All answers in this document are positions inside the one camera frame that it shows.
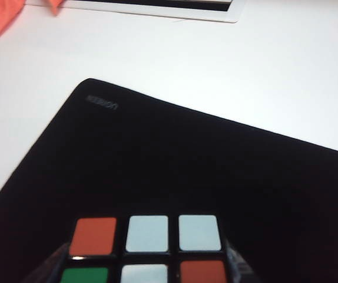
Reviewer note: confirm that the multicoloured Rubik's cube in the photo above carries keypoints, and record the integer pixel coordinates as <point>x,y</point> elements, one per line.
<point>147,233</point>

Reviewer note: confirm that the black mouse pad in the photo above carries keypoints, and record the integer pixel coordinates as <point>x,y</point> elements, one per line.
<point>186,165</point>

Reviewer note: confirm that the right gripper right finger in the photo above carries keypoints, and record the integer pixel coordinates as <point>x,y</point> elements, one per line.
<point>241,266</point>

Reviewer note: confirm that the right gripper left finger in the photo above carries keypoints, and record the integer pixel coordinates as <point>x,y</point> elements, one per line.
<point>49,266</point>

